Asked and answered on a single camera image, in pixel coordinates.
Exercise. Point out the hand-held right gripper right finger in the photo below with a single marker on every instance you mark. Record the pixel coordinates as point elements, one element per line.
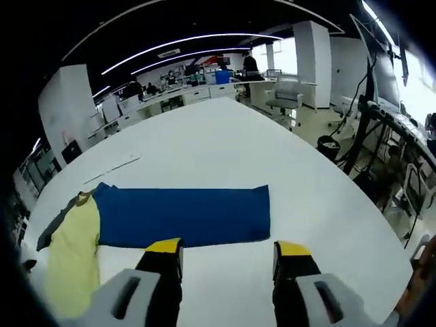
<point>294,282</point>

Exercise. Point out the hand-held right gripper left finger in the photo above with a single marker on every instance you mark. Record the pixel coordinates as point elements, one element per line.
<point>160,282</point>

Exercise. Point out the yellow blue grey garment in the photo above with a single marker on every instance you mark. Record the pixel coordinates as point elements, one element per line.
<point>184,214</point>

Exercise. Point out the person's right hand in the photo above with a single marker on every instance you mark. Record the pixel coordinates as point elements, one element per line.
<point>424,279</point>

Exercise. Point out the black waste bin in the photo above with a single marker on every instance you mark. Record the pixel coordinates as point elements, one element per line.
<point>328,147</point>

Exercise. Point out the black box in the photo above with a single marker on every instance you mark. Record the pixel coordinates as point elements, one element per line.
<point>71,151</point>

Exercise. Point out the black monitor stand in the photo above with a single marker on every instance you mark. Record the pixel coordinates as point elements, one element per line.
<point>366,136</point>

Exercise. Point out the white upright panel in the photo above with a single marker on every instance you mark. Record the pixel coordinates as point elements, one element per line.
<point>111,109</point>

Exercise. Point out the white office chair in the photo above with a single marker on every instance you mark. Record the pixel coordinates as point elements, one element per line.
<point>284,97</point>

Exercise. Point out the white drawer cabinet row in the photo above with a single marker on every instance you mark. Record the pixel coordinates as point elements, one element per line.
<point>190,97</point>

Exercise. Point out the curved ceiling light strip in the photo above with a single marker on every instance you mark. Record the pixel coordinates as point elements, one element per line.
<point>190,42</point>
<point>190,56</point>

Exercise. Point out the straight ceiling light strip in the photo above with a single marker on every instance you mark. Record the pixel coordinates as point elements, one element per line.
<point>378,20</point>

